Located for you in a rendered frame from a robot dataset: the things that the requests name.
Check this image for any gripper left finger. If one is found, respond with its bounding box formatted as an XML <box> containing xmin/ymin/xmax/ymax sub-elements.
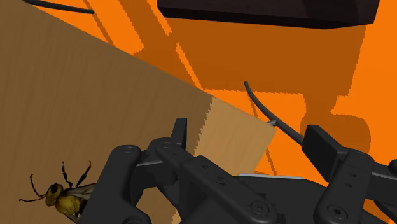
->
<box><xmin>78</xmin><ymin>117</ymin><xmax>279</xmax><ymax>224</ymax></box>

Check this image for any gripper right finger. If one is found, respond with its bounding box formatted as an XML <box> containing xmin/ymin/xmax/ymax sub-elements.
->
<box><xmin>302</xmin><ymin>124</ymin><xmax>397</xmax><ymax>224</ymax></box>

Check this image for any yellow wasp figure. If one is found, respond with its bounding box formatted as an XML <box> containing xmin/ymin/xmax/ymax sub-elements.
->
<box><xmin>18</xmin><ymin>160</ymin><xmax>98</xmax><ymax>224</ymax></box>

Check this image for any wooden table with metal legs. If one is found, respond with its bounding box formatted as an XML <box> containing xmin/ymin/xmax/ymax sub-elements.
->
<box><xmin>0</xmin><ymin>0</ymin><xmax>305</xmax><ymax>224</ymax></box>

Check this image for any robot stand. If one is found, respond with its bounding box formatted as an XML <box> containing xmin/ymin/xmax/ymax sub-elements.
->
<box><xmin>156</xmin><ymin>0</ymin><xmax>381</xmax><ymax>31</ymax></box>

